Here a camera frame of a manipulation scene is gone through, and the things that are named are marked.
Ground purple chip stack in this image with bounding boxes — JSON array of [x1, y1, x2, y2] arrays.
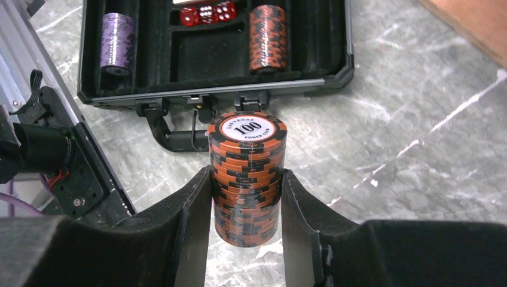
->
[[99, 13, 136, 76]]

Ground wooden base board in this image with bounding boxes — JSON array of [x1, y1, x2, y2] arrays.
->
[[420, 0, 506, 68]]

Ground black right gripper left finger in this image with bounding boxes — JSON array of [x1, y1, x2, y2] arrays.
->
[[1, 167, 212, 286]]

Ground orange black chip stack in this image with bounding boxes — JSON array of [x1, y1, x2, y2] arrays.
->
[[207, 111, 288, 248]]

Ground black poker set case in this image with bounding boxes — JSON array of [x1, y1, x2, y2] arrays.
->
[[78, 1, 354, 152]]

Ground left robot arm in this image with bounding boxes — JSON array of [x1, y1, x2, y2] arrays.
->
[[1, 106, 211, 286]]

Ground red die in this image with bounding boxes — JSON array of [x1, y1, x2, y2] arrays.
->
[[198, 5, 218, 25], [214, 1, 237, 22], [179, 7, 200, 26]]

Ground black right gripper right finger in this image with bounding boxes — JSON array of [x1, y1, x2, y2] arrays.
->
[[281, 170, 506, 286]]

